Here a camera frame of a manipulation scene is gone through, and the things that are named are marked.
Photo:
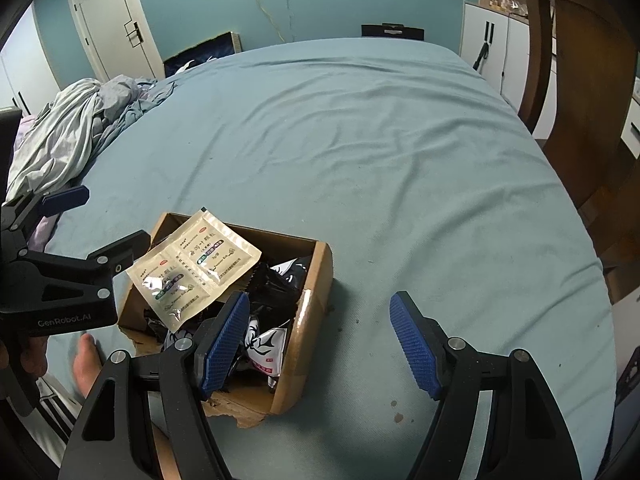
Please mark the person's bare foot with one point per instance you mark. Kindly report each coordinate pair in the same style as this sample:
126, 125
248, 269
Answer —
87, 365

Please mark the beige sachet sheet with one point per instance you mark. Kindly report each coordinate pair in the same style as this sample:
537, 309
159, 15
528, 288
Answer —
192, 270

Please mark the crumpled grey blanket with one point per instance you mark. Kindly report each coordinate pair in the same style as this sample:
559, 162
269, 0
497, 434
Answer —
75, 125

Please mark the person's left hand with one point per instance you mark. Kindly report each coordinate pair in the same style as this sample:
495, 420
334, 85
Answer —
36, 357

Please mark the brown cardboard box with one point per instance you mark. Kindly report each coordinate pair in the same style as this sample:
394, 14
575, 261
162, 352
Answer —
305, 340

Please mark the white cabinet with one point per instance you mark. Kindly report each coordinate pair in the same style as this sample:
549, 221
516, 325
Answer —
510, 70

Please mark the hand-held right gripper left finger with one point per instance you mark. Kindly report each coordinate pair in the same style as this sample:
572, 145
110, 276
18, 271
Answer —
225, 345

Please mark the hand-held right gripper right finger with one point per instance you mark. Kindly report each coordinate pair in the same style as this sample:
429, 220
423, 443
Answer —
417, 350

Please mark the white drawer unit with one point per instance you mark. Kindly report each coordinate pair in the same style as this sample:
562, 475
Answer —
632, 125

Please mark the pile of snack packets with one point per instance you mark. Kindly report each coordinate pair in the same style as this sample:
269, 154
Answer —
270, 345

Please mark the brown wooden chair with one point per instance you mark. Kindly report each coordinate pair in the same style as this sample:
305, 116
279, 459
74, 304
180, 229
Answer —
575, 110

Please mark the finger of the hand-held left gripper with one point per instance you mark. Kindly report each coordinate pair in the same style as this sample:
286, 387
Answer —
65, 197
120, 250

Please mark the black white striped trousers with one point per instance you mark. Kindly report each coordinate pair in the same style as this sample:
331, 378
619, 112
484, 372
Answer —
55, 405

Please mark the lavender bedding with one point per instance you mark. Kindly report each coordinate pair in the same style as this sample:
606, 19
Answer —
47, 227

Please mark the white wardrobe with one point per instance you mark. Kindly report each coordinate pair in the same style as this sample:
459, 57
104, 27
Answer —
25, 60

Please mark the white door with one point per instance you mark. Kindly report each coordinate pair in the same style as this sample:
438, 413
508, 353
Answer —
107, 15

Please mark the clutter of small bottles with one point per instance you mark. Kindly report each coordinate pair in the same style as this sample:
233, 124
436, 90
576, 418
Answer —
505, 2

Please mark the dark blue framed panel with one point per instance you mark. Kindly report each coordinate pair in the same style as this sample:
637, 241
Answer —
200, 52

